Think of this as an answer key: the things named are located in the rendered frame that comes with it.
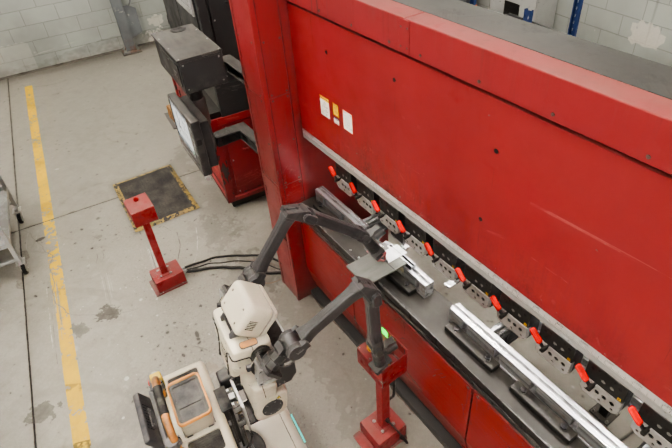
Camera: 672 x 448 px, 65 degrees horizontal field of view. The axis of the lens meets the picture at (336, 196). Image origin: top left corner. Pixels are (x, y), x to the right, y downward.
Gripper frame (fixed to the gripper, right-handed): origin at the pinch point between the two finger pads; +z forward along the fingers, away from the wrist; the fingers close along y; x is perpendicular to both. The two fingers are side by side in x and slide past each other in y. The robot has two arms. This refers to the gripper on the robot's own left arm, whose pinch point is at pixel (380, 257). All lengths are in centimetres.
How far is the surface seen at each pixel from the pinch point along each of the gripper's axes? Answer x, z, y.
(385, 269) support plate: 3.2, 0.4, -7.3
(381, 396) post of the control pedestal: 51, 39, -35
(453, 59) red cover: -59, -105, -39
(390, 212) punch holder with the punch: -18.0, -21.6, -0.5
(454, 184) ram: -37, -58, -42
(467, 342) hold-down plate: 1, 12, -60
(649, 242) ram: -47, -77, -116
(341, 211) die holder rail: -5, 7, 49
